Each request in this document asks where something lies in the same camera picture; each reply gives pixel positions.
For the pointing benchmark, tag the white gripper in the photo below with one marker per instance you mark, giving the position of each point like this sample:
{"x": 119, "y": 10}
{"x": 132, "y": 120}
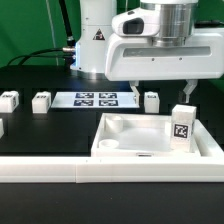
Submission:
{"x": 135, "y": 59}

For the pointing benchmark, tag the white square table top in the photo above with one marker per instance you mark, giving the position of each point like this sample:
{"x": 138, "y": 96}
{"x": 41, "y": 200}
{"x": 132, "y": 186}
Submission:
{"x": 132, "y": 135}

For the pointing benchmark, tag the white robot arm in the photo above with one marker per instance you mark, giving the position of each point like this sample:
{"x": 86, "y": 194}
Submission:
{"x": 159, "y": 40}

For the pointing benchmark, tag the white L-shaped obstacle fence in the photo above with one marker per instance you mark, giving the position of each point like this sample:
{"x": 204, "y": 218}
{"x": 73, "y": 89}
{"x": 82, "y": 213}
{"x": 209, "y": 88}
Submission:
{"x": 207, "y": 168}

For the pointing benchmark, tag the white base marker plate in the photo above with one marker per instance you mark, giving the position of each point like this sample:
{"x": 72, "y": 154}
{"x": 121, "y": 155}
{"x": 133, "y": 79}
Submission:
{"x": 94, "y": 100}

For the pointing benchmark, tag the white block left edge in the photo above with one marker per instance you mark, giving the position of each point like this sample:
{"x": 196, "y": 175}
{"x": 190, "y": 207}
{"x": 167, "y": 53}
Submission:
{"x": 1, "y": 128}

